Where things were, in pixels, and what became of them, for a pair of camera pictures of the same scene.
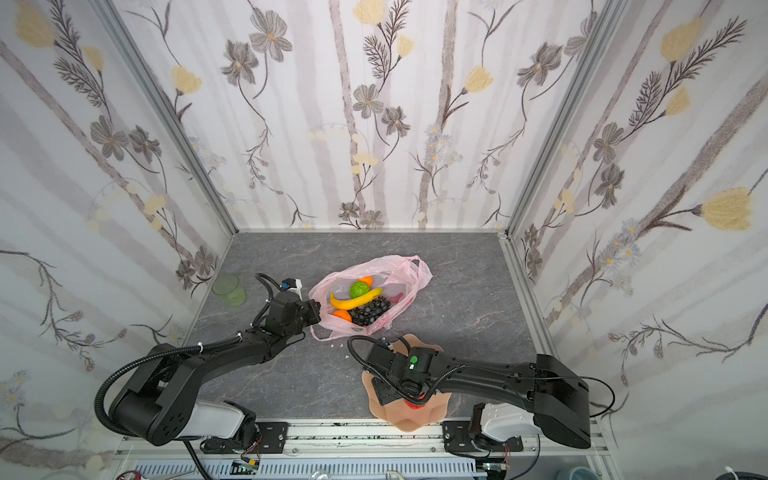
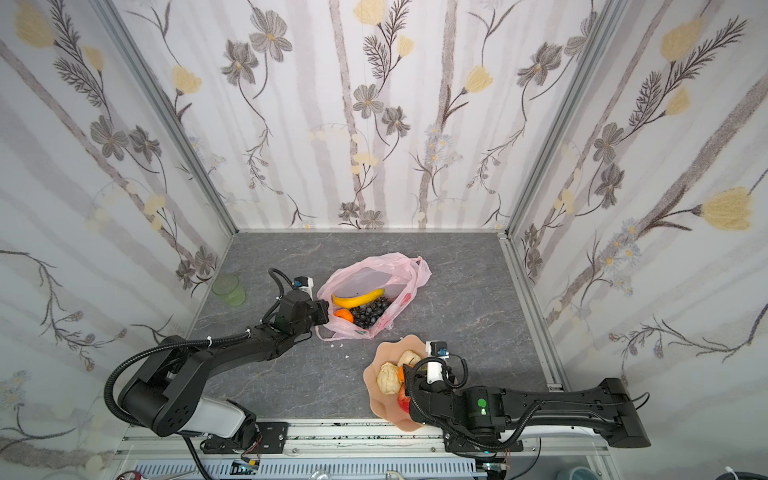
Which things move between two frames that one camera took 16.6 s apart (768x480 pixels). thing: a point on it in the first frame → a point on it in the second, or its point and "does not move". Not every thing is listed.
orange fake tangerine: [343, 313] does not move
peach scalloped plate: [408, 417] does not move
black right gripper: [383, 372] → [417, 387]
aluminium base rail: [351, 440] does not move
